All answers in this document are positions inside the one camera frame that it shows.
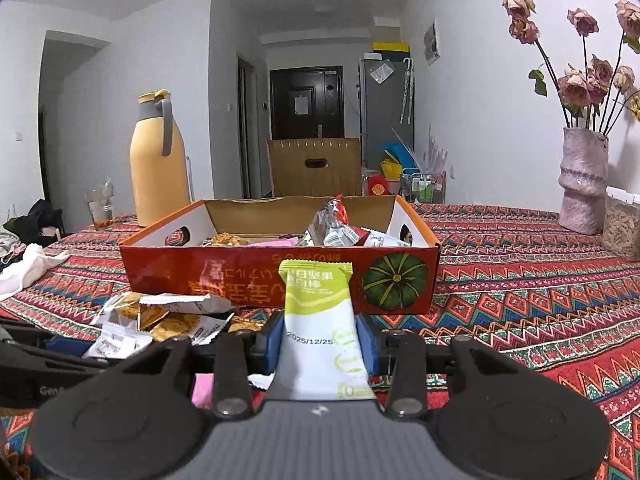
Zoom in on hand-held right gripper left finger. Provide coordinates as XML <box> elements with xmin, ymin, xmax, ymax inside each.
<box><xmin>107</xmin><ymin>311</ymin><xmax>284</xmax><ymax>420</ymax></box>

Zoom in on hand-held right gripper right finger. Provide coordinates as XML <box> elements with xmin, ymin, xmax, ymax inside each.
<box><xmin>354</xmin><ymin>312</ymin><xmax>543</xmax><ymax>420</ymax></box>

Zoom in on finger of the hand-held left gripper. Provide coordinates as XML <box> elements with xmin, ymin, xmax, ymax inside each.
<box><xmin>0</xmin><ymin>345</ymin><xmax>122</xmax><ymax>377</ymax></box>
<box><xmin>0</xmin><ymin>323</ymin><xmax>96</xmax><ymax>358</ymax></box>

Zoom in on green snack bar packet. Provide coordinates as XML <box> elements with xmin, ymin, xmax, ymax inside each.
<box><xmin>277</xmin><ymin>259</ymin><xmax>376</xmax><ymax>401</ymax></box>

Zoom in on orange cardboard box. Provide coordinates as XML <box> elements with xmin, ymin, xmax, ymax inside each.
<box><xmin>118</xmin><ymin>195</ymin><xmax>441</xmax><ymax>316</ymax></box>

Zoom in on pile of assorted snack packets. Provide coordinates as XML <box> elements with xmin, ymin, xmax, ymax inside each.
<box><xmin>82</xmin><ymin>291</ymin><xmax>275</xmax><ymax>409</ymax></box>

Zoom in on heap of boxed snack packets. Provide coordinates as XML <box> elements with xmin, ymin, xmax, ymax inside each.
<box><xmin>202</xmin><ymin>197</ymin><xmax>413</xmax><ymax>249</ymax></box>

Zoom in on crumpled white cloth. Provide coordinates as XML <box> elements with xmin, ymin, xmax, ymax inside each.
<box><xmin>0</xmin><ymin>242</ymin><xmax>71</xmax><ymax>302</ymax></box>

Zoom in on clear drinking glass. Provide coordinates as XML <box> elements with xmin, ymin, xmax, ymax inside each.
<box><xmin>86</xmin><ymin>177</ymin><xmax>115</xmax><ymax>231</ymax></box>

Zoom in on red gift box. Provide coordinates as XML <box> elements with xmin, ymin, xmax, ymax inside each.
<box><xmin>362</xmin><ymin>172</ymin><xmax>401</xmax><ymax>197</ymax></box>

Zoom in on brown cardboard carton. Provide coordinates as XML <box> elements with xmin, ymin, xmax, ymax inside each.
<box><xmin>266</xmin><ymin>137</ymin><xmax>362</xmax><ymax>199</ymax></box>

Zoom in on yellow thermos jug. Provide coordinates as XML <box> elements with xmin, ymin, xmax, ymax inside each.
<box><xmin>129</xmin><ymin>90</ymin><xmax>191</xmax><ymax>228</ymax></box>

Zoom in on blue plastic container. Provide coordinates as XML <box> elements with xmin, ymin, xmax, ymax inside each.
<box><xmin>382</xmin><ymin>142</ymin><xmax>418</xmax><ymax>171</ymax></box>

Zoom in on lilac dried grass bundle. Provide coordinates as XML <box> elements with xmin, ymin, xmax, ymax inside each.
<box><xmin>422</xmin><ymin>125</ymin><xmax>453</xmax><ymax>176</ymax></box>

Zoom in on grey refrigerator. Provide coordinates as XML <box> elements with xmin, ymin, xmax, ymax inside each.
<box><xmin>359</xmin><ymin>57</ymin><xmax>416</xmax><ymax>171</ymax></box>

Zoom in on dark entrance door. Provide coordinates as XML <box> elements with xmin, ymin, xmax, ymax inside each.
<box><xmin>270</xmin><ymin>66</ymin><xmax>345</xmax><ymax>141</ymax></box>

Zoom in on white folded umbrella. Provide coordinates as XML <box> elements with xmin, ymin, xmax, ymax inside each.
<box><xmin>400</xmin><ymin>57</ymin><xmax>416</xmax><ymax>125</ymax></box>

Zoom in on pink textured vase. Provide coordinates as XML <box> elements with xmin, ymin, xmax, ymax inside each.
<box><xmin>558</xmin><ymin>127</ymin><xmax>610</xmax><ymax>236</ymax></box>

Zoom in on clear seed container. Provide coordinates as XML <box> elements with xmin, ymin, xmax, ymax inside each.
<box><xmin>601</xmin><ymin>186</ymin><xmax>640</xmax><ymax>261</ymax></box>

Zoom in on yellow box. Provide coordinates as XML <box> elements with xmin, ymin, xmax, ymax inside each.
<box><xmin>372</xmin><ymin>41</ymin><xmax>411</xmax><ymax>61</ymax></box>

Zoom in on dried pink roses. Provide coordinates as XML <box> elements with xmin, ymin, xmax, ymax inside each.
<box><xmin>502</xmin><ymin>0</ymin><xmax>640</xmax><ymax>136</ymax></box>

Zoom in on wire storage basket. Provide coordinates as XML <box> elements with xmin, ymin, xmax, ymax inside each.
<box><xmin>400</xmin><ymin>171</ymin><xmax>447</xmax><ymax>204</ymax></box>

